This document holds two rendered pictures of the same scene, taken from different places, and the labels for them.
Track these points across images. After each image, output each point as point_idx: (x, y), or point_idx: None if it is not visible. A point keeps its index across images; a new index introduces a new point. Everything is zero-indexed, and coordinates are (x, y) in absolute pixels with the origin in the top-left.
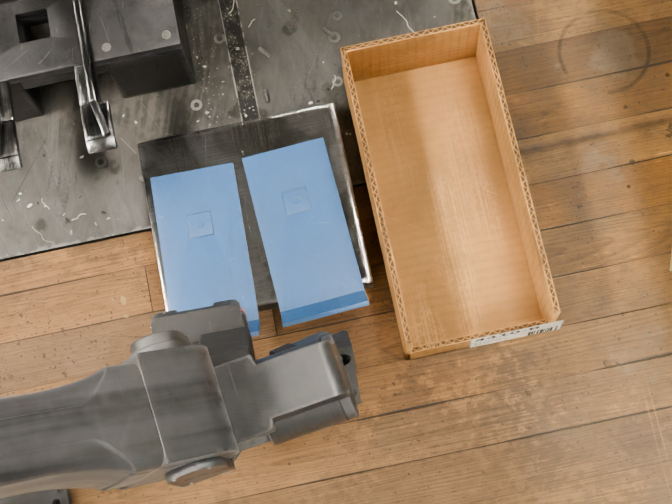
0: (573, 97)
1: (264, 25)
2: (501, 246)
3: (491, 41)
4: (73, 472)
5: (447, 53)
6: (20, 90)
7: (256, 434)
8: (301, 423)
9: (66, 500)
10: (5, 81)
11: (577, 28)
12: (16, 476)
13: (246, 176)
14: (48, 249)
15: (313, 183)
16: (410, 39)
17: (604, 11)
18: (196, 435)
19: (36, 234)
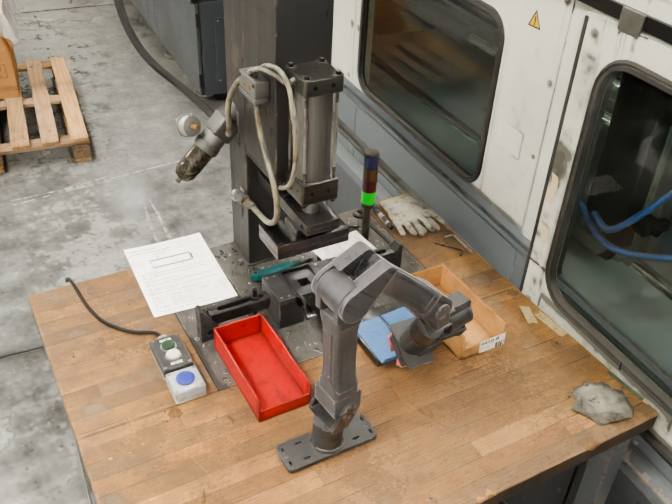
0: (474, 290)
1: None
2: (474, 326)
3: None
4: (422, 289)
5: (432, 281)
6: None
7: (451, 312)
8: (459, 316)
9: (364, 416)
10: (301, 295)
11: (466, 275)
12: (413, 280)
13: (384, 319)
14: (322, 354)
15: (407, 317)
16: (423, 271)
17: (472, 270)
18: (443, 294)
19: (316, 351)
